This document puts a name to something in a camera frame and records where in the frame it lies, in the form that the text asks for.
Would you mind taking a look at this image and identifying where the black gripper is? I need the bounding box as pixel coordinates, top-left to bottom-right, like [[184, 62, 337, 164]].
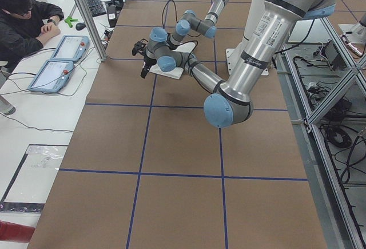
[[140, 56, 156, 79]]

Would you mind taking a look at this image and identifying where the white long sleeve printed shirt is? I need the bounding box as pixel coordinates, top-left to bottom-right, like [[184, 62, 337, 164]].
[[150, 42, 196, 80]]

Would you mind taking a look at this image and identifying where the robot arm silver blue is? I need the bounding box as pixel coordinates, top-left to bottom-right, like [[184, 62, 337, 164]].
[[133, 0, 335, 128], [167, 0, 229, 50]]

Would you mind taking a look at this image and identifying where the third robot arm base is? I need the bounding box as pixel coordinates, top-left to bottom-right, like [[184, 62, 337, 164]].
[[339, 14, 365, 44]]

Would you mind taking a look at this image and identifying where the black device with label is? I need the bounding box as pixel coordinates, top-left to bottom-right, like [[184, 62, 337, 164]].
[[106, 5, 118, 27]]

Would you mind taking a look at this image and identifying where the upper blue teach pendant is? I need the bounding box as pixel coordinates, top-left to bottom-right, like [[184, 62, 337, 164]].
[[51, 35, 89, 62]]

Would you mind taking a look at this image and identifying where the blue teach pendant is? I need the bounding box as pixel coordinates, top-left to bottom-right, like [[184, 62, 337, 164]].
[[27, 60, 74, 93], [51, 35, 89, 62]]

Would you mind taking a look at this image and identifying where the black computer mouse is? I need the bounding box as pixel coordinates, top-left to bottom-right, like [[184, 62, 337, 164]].
[[75, 22, 86, 31]]

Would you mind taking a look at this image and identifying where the black keyboard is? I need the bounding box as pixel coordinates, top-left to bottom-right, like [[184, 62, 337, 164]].
[[86, 0, 106, 17]]

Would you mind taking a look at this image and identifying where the lower blue teach pendant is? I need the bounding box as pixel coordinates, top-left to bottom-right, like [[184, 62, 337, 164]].
[[27, 60, 74, 93]]

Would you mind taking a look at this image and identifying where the green plastic tool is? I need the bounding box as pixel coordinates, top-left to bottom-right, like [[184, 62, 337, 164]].
[[65, 16, 78, 28]]

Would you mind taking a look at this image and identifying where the person in black jacket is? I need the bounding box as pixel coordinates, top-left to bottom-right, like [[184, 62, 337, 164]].
[[1, 0, 64, 73]]

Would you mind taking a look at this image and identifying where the grey electronics box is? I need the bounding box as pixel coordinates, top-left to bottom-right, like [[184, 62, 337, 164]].
[[321, 40, 343, 69]]

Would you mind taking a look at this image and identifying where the red cylinder object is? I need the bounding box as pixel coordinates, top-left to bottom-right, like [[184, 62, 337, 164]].
[[0, 220, 35, 243]]

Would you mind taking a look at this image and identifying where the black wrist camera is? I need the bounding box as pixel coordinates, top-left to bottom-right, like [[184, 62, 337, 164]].
[[132, 38, 146, 56]]

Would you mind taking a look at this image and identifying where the aluminium frame post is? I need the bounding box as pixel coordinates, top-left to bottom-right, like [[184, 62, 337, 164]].
[[75, 0, 107, 62]]

